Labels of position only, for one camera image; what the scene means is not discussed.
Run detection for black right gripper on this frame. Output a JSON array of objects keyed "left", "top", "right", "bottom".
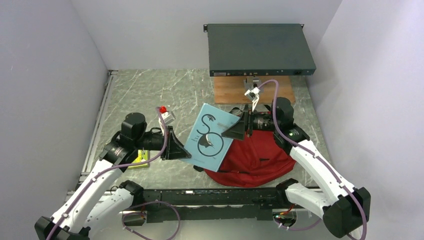
[{"left": 221, "top": 104, "right": 280, "bottom": 141}]

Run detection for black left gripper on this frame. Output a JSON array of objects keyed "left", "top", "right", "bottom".
[{"left": 134, "top": 125, "right": 191, "bottom": 160}]

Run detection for light blue cat notebook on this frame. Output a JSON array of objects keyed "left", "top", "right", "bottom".
[{"left": 182, "top": 103, "right": 239, "bottom": 172}]

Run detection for red fabric backpack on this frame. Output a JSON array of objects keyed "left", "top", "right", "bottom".
[{"left": 193, "top": 130, "right": 296, "bottom": 188}]

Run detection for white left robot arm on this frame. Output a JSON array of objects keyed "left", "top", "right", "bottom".
[{"left": 34, "top": 107, "right": 191, "bottom": 240}]

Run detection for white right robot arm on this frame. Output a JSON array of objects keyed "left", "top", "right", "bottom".
[{"left": 222, "top": 97, "right": 371, "bottom": 240}]

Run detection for green book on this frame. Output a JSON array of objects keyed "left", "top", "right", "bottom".
[{"left": 128, "top": 149, "right": 150, "bottom": 170}]

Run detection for wooden board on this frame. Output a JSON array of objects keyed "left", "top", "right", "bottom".
[{"left": 212, "top": 76, "right": 296, "bottom": 104}]

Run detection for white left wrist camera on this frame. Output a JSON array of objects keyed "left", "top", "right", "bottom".
[{"left": 158, "top": 106, "right": 176, "bottom": 131}]

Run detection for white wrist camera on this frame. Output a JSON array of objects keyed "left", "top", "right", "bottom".
[
  {"left": 244, "top": 87, "right": 261, "bottom": 112},
  {"left": 158, "top": 106, "right": 176, "bottom": 131}
]

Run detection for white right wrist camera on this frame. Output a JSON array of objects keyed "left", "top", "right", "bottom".
[{"left": 244, "top": 87, "right": 261, "bottom": 112}]

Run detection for grey metal camera mount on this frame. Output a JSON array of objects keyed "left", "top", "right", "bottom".
[{"left": 243, "top": 76, "right": 263, "bottom": 94}]

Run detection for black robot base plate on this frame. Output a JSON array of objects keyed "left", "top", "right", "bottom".
[{"left": 123, "top": 187, "right": 293, "bottom": 223}]

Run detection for dark rack-mount network switch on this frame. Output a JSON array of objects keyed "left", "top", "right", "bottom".
[{"left": 203, "top": 23, "right": 317, "bottom": 77}]

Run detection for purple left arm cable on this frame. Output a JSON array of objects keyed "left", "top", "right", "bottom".
[{"left": 44, "top": 110, "right": 182, "bottom": 240}]

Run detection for aluminium rail frame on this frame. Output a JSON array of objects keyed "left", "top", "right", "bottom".
[{"left": 52, "top": 69, "right": 362, "bottom": 240}]

